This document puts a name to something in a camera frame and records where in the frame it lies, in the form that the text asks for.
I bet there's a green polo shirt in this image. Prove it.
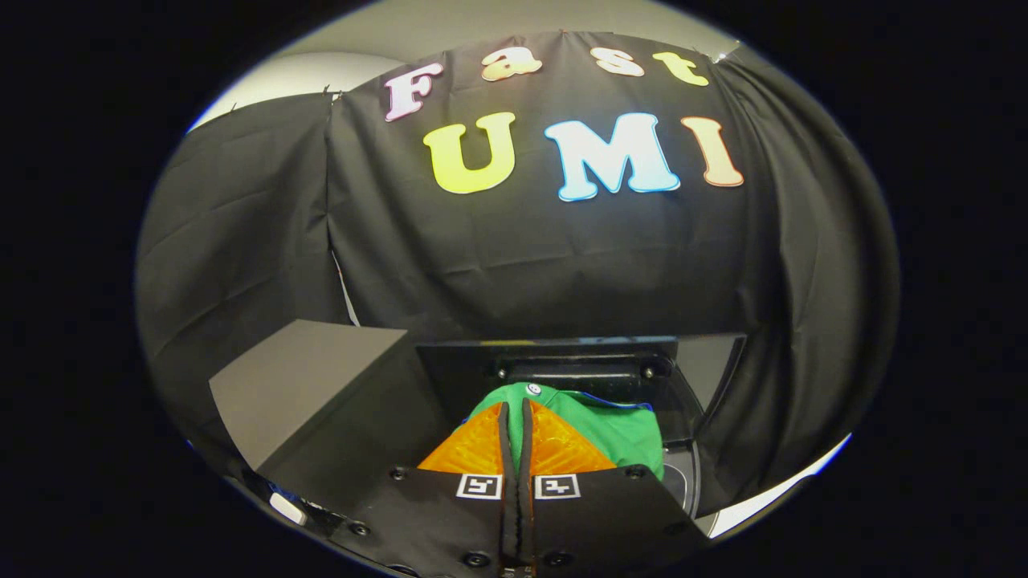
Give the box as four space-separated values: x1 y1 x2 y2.
462 382 666 481

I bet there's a black backdrop cloth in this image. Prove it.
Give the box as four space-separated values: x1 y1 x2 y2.
135 31 900 516

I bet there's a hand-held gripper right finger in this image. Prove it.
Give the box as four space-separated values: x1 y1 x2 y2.
518 397 714 578

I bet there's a grey washing machine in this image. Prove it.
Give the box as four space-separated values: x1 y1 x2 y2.
663 440 704 519

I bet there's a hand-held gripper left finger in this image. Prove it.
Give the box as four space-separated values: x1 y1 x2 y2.
333 400 524 578

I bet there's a grey cabinet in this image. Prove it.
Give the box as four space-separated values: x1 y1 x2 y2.
209 320 451 516

